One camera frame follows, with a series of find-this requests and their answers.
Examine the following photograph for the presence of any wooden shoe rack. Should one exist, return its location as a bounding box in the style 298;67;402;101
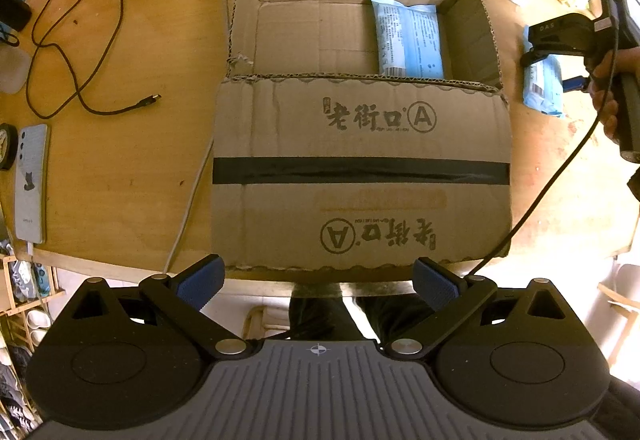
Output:
1;255;65;439

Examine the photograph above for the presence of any light blue smartphone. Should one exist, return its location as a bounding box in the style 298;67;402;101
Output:
14;124;50;244

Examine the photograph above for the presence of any black USB cable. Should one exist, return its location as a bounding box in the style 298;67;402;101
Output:
24;0;163;120

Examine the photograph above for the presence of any person's right hand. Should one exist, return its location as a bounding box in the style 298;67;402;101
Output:
587;47;640;201

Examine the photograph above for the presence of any white charging cable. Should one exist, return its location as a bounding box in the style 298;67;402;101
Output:
162;0;231;275

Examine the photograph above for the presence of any blue tissue pack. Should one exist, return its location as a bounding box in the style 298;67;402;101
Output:
371;0;445;80
523;55;563;117

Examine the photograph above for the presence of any brown cardboard box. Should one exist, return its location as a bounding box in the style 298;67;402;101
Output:
212;0;512;271

